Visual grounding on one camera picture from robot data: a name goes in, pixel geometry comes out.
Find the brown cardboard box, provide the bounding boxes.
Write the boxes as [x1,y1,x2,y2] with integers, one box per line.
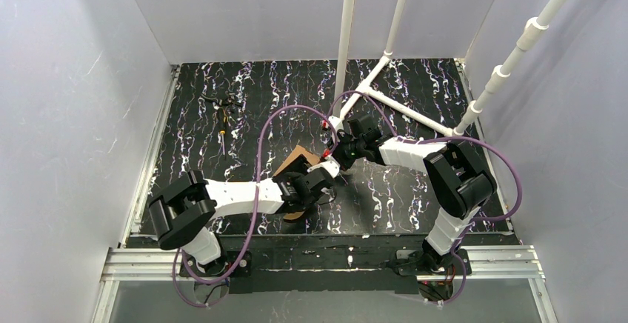
[272,145,327,222]

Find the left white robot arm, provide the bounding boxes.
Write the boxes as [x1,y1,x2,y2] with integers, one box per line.
[147,164,340,264]

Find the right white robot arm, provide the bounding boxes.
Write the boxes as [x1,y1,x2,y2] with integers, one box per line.
[329,116,497,265]

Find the yellow black screwdriver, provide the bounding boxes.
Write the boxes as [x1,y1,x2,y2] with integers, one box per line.
[219,109,228,159]

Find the black pliers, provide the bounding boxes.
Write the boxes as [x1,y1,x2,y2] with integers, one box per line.
[201,93,244,112]

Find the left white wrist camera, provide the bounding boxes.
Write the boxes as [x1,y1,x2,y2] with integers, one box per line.
[307,157,341,179]

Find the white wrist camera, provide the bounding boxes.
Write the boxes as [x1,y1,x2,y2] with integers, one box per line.
[321,116,344,139]
[307,157,341,179]

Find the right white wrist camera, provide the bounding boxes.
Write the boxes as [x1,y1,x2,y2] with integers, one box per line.
[321,116,344,139]

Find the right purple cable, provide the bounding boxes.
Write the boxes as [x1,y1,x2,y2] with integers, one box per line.
[326,90,524,306]

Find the purple cable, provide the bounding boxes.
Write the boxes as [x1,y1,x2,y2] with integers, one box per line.
[326,90,524,306]
[171,104,339,310]

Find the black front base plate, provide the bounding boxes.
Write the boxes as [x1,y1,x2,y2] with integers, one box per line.
[178,233,484,296]

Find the white PVC pipe frame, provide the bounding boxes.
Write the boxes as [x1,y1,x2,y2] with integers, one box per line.
[330,0,454,136]

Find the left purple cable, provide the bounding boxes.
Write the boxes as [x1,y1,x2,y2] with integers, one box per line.
[171,104,339,310]

